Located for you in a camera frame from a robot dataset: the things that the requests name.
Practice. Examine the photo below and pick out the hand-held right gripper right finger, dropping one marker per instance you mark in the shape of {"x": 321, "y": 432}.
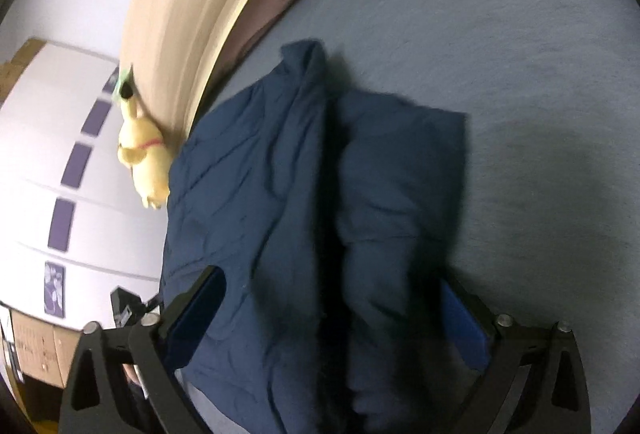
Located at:
{"x": 462, "y": 329}

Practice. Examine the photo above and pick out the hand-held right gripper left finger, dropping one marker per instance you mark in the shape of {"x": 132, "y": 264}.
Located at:
{"x": 197, "y": 314}

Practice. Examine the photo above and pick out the navy blue zip jacket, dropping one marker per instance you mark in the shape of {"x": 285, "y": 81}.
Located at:
{"x": 260, "y": 189}

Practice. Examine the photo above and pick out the person's left hand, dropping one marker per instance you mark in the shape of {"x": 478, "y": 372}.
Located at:
{"x": 134, "y": 379}

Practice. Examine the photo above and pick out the purple floral wardrobe panel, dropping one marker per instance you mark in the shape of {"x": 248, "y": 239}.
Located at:
{"x": 111, "y": 81}
{"x": 54, "y": 289}

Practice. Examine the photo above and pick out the plain purple wardrobe panel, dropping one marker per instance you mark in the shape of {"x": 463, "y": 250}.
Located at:
{"x": 96, "y": 118}
{"x": 61, "y": 224}
{"x": 76, "y": 165}

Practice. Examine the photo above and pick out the yellow plush toy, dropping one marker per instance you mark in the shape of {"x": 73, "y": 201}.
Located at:
{"x": 150, "y": 159}

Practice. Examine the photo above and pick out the white wardrobe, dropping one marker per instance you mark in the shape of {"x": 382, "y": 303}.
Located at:
{"x": 40, "y": 139}

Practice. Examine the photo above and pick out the green leaf-shaped item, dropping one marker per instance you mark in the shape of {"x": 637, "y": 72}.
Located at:
{"x": 121, "y": 81}

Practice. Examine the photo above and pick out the bed with grey sheet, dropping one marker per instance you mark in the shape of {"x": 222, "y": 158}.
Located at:
{"x": 500, "y": 64}

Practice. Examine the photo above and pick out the beige bamboo mat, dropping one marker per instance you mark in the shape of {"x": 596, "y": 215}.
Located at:
{"x": 200, "y": 14}

